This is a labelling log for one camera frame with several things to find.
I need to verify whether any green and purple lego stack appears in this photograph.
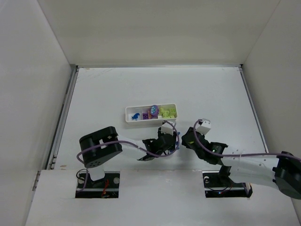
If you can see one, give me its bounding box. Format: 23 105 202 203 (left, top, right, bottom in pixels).
143 113 148 120

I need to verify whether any purple round flower lego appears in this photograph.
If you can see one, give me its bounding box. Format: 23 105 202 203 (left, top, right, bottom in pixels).
150 105 159 117

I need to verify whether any blue lego arch cluster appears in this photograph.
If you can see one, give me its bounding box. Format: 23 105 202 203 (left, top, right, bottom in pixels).
131 113 140 121

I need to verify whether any light green lego brick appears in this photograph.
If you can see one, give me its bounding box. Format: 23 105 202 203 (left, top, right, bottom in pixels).
169 108 176 116

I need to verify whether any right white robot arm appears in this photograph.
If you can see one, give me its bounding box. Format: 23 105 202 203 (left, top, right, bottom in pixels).
182 127 301 200

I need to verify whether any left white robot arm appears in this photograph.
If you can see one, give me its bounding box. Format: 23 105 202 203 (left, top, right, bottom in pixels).
77 122 180 182

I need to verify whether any white three-compartment tray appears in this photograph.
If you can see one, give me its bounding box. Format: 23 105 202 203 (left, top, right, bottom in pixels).
125 104 178 123

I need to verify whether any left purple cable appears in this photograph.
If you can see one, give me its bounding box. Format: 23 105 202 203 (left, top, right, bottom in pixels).
76 121 181 193

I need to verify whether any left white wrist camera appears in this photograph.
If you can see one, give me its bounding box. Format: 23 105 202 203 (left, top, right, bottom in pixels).
161 121 176 135

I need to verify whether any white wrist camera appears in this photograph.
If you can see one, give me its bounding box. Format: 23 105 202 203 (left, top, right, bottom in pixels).
161 121 176 135
196 119 211 135

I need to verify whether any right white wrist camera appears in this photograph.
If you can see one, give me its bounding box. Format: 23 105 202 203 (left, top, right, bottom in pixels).
196 119 211 135

